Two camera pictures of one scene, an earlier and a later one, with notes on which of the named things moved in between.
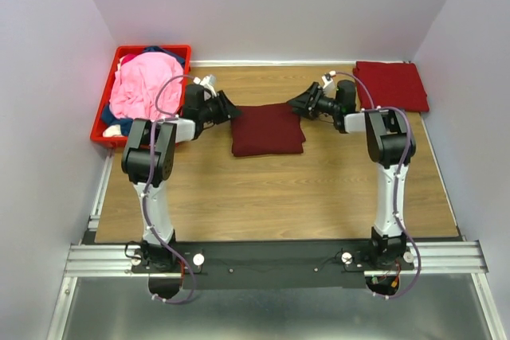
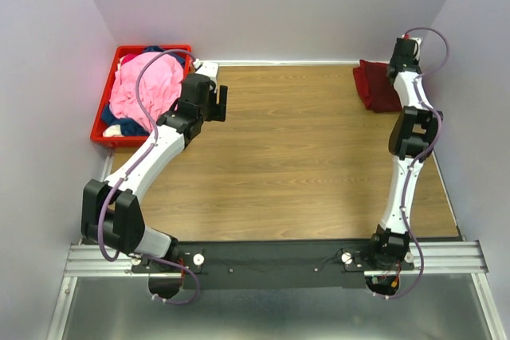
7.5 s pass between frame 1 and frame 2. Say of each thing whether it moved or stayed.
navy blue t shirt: stayed
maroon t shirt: moved
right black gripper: moved
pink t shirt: stayed
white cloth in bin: stayed
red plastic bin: stayed
